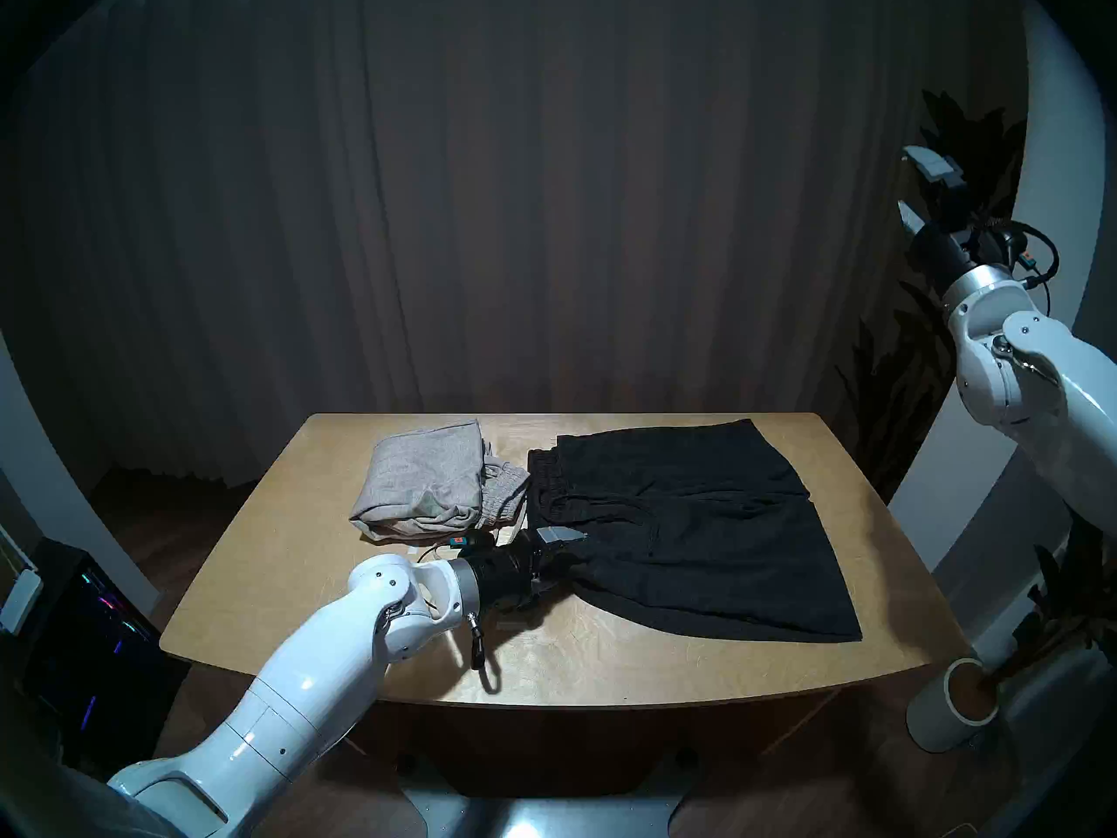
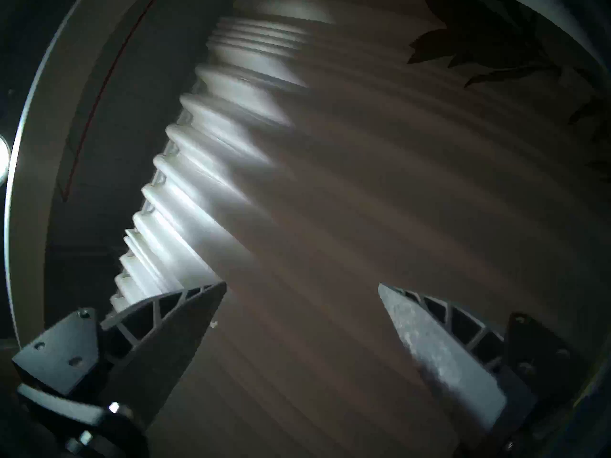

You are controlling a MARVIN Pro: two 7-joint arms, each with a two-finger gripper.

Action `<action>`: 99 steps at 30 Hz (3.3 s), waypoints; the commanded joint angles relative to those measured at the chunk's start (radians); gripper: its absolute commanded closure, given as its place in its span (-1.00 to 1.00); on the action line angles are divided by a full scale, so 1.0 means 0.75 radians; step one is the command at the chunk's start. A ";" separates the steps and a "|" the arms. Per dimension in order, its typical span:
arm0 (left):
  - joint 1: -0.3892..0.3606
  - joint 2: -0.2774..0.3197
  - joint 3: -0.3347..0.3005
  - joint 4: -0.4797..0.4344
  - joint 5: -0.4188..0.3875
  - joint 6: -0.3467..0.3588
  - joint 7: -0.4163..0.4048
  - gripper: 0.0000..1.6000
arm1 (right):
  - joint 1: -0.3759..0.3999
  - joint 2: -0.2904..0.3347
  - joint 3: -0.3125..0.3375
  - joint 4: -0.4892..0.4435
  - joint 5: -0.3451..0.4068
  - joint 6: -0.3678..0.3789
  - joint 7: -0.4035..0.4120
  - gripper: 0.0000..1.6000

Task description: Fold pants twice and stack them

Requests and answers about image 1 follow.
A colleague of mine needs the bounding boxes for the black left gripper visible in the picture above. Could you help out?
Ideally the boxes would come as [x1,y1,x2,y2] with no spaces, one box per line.
[458,525,584,616]

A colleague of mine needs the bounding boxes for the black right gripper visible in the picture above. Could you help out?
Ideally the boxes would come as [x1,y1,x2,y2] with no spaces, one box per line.
[897,145,1002,296]

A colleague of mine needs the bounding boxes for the black drawstring pants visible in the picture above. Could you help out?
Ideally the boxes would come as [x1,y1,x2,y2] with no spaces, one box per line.
[526,419,865,643]

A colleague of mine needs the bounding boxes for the grey drawstring pants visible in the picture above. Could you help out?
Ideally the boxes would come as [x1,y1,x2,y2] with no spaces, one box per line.
[349,419,531,546]

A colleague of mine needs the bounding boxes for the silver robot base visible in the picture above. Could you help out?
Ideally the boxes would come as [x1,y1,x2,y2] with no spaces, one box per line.
[401,758,699,838]

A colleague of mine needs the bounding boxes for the tall dark leafy plant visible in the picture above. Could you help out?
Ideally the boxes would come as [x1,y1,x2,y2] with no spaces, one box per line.
[833,88,1029,501]

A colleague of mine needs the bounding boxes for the brown pleated curtain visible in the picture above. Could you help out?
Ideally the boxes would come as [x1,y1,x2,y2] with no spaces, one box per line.
[0,0,1031,497]

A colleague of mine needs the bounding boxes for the white cylindrical plant pot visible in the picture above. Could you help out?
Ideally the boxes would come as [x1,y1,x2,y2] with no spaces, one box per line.
[906,657,1001,752]

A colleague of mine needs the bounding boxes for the black computer tower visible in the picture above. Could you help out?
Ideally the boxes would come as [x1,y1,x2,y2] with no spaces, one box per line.
[22,538,188,780]

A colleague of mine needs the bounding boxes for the small white box device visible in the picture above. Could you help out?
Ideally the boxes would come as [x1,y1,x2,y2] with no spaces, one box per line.
[0,566,43,635]

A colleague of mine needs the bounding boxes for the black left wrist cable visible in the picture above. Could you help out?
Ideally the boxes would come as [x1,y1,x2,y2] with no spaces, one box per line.
[419,544,504,695]

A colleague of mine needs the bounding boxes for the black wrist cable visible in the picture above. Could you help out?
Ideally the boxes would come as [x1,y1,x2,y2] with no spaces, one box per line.
[973,219,1061,318]
[419,544,504,695]

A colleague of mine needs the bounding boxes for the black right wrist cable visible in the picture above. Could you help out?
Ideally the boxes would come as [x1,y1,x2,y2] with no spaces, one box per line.
[973,219,1061,318]

